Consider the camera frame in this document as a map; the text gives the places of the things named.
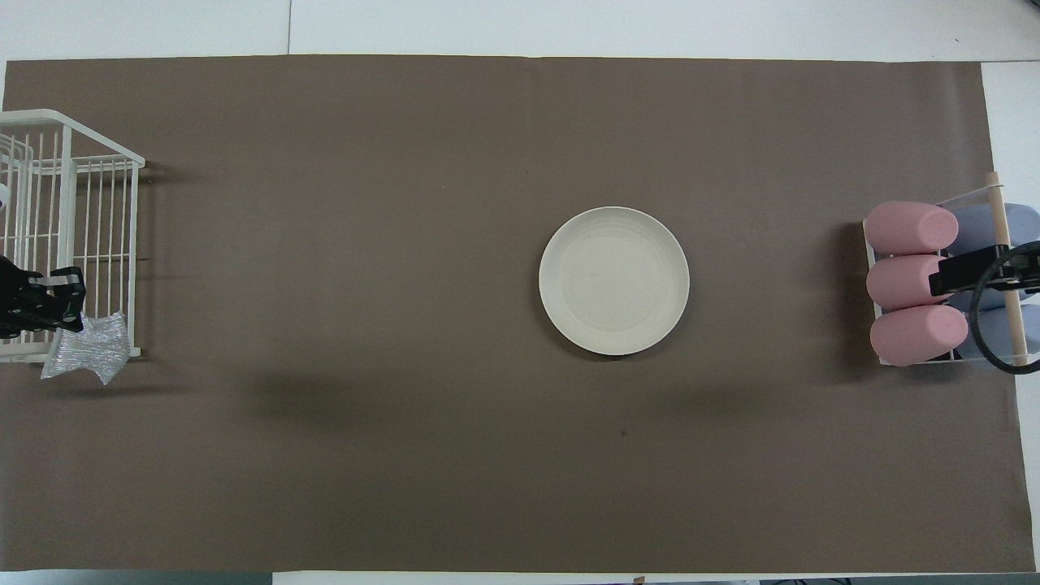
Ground wooden cup rack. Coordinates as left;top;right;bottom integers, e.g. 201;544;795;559
861;171;1031;372

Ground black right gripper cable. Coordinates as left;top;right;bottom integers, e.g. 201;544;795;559
969;242;1040;376

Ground white wire dish rack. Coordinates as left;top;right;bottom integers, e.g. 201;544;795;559
0;109;147;364

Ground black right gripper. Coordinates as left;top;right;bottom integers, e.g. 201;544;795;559
929;241;1040;297

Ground silver glitter sponge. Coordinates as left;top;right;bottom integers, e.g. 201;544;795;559
41;311;131;385

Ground blue plastic cup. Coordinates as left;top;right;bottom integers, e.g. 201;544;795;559
947;203;1040;259
959;305;1040;371
951;254;1040;314

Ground cream round plate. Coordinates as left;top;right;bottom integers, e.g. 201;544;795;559
539;206;691;357

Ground pink plastic cup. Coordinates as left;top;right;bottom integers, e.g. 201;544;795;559
864;201;960;255
866;254;964;311
869;305;969;367

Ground brown paper table mat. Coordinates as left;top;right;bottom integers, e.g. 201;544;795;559
0;54;1037;574

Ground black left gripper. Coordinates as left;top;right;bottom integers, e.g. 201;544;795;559
0;256;86;340

